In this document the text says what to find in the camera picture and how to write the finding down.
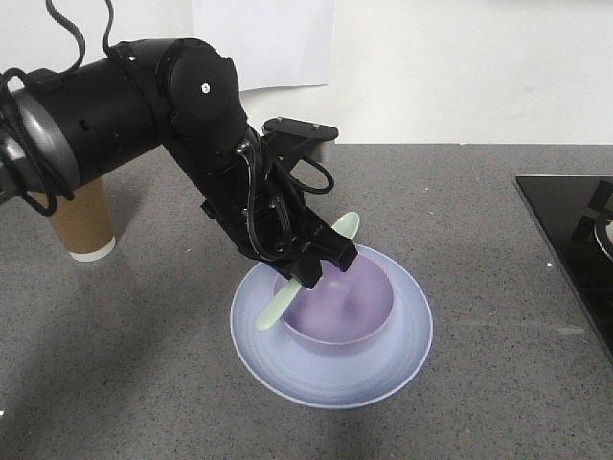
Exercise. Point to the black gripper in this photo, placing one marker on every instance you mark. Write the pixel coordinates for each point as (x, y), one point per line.
(262, 207)

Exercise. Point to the pale green plastic spoon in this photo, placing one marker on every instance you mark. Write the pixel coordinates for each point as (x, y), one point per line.
(346, 226)

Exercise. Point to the purple plastic bowl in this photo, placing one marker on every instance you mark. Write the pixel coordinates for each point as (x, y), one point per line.
(344, 307)

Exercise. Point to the brown paper cup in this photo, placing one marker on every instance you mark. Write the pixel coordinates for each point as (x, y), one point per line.
(84, 224)

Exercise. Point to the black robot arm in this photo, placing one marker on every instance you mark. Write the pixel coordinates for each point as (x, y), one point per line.
(61, 131)

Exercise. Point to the light blue plastic plate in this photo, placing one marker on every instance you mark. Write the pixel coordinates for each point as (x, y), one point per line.
(333, 376)

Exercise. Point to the white paper sheet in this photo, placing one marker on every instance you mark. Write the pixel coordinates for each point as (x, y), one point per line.
(272, 43)

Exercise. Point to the black glass gas hob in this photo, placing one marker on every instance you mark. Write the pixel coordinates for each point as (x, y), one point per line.
(565, 208)

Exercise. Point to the steel gas burner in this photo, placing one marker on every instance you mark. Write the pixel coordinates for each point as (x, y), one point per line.
(603, 235)

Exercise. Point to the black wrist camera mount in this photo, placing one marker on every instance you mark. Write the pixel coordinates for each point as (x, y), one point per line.
(295, 140)

